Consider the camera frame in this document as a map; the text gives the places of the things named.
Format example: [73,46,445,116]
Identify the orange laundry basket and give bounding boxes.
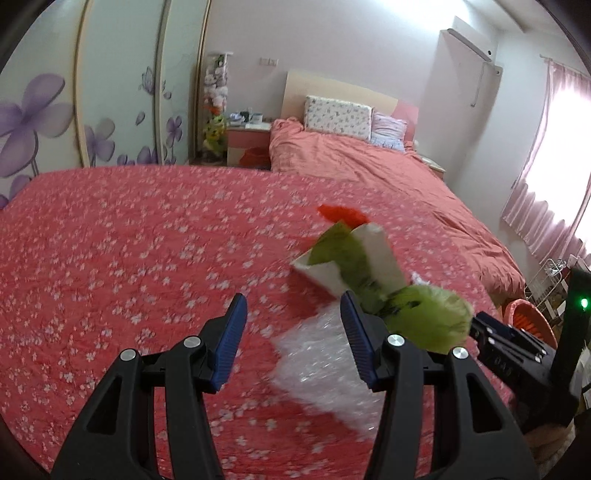
[505,299,557,344]

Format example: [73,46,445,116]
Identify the pink nightstand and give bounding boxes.
[418,154,448,185]
[225,121,273,169]

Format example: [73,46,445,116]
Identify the clear bubble wrap bag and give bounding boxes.
[272,302,393,437]

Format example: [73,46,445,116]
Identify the yellow plush toy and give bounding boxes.
[202,113,228,153]

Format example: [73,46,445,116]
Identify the white air conditioner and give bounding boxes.
[441,28,494,61]

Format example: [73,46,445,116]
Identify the orange plastic bag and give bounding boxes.
[316,204,370,228]

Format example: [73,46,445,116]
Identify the bed with pink duvet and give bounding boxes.
[269,117,527,308]

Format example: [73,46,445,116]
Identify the floral white pillow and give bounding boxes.
[304,95,374,143]

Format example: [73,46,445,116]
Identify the red floral blanket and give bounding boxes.
[0,165,518,480]

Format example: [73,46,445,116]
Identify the white wire rack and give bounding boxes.
[526,258,566,319]

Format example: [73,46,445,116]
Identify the pink curtain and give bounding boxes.
[501,58,591,273]

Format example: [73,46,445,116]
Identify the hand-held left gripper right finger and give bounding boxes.
[340,292,539,480]

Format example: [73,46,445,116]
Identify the beige and pink headboard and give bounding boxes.
[281,69,420,141]

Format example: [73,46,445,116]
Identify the striped pink pillow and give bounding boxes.
[370,111,409,152]

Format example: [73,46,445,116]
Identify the clear tube of plush toys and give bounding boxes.
[203,52,232,121]

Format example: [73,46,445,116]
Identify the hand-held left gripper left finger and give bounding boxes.
[51,293,249,480]

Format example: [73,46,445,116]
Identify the flower print wardrobe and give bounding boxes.
[0,0,213,210]

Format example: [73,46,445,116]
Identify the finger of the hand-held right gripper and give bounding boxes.
[470,322,513,365]
[475,311,557,356]

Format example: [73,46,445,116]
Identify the green snack packet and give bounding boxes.
[291,222,474,356]

